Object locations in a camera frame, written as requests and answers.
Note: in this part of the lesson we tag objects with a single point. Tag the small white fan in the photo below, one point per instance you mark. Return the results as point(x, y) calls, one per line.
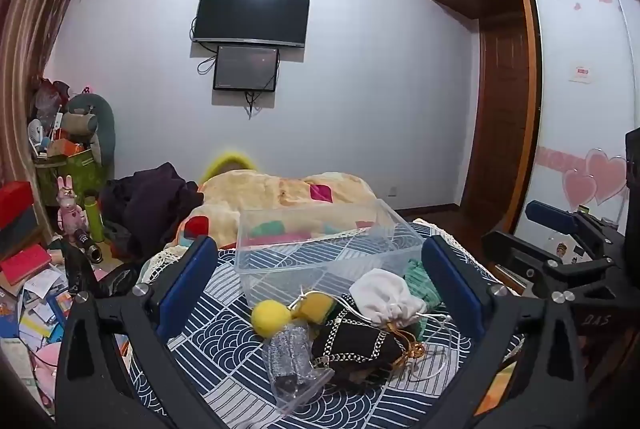
point(37, 134)

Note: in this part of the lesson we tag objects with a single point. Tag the black flashlight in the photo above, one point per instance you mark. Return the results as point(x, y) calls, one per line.
point(89, 248)

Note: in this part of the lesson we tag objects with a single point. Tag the wall socket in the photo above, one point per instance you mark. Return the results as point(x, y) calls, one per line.
point(393, 191)

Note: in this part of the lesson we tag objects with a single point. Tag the yellow foam ball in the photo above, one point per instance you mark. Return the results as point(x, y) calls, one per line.
point(270, 319)

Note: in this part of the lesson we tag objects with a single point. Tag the yellow fuzzy item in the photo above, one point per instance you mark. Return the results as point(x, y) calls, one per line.
point(220, 161)

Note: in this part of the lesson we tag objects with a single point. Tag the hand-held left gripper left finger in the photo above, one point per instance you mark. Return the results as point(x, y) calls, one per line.
point(192, 281)

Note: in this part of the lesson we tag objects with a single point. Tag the green cardboard box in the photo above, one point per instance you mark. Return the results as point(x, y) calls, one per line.
point(75, 174)

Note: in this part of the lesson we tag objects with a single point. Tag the wall-mounted black television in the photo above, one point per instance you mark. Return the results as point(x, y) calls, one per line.
point(251, 13)

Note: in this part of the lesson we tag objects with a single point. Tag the white wardrobe door with hearts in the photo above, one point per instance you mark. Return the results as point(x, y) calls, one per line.
point(575, 134)

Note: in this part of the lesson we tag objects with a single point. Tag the red box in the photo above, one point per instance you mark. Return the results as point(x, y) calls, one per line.
point(15, 204)

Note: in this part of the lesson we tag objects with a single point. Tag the dark purple clothes heap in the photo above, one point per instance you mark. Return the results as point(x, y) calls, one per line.
point(150, 204)

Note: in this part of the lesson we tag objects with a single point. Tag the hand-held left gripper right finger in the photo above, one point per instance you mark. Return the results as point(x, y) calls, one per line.
point(452, 281)

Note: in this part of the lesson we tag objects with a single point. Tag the beige patchwork blanket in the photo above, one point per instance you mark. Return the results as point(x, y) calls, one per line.
point(280, 194)

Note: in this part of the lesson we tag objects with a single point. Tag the green knitted cloth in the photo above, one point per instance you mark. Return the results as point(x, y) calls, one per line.
point(425, 281)

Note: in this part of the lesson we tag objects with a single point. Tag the small black wall monitor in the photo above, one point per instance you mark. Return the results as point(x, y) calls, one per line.
point(246, 68)

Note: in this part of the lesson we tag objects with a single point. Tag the red and white paper note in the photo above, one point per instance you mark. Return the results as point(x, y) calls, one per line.
point(581, 73)

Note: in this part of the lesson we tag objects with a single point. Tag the striped brown curtain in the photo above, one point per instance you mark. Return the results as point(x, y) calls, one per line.
point(30, 34)

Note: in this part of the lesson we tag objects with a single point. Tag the clear plastic storage box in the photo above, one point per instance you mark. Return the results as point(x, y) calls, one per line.
point(280, 279)

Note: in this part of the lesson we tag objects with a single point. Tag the black plastic bag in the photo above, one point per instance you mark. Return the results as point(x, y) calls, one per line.
point(117, 281)

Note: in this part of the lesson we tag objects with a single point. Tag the yellow sponge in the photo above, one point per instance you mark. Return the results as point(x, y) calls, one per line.
point(317, 306)

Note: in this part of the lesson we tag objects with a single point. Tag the red book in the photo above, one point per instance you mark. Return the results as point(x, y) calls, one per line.
point(25, 263)

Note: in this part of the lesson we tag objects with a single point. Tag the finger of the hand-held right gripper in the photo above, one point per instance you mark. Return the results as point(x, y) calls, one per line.
point(547, 215)
point(505, 254)

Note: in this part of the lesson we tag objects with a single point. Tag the green cylinder bottle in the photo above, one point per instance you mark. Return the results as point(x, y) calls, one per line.
point(94, 219)

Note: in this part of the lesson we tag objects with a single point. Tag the blue wave-patterned bed sheet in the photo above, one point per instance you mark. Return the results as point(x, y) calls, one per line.
point(220, 334)

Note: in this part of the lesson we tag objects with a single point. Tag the brown wooden door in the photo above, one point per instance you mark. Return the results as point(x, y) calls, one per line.
point(502, 119)

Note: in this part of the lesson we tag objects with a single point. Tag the clear bag with silver glitter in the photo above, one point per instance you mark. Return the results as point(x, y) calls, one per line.
point(295, 359)

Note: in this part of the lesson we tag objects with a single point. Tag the grey green plush toy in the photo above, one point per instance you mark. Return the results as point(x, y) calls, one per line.
point(92, 124)

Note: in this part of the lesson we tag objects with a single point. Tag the pile of papers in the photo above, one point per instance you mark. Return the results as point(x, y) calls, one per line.
point(35, 309)

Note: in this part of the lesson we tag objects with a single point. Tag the pink rabbit figurine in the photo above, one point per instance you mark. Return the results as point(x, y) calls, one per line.
point(70, 209)

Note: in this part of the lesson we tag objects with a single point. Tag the pink cloth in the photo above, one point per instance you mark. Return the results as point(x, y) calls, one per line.
point(45, 374)

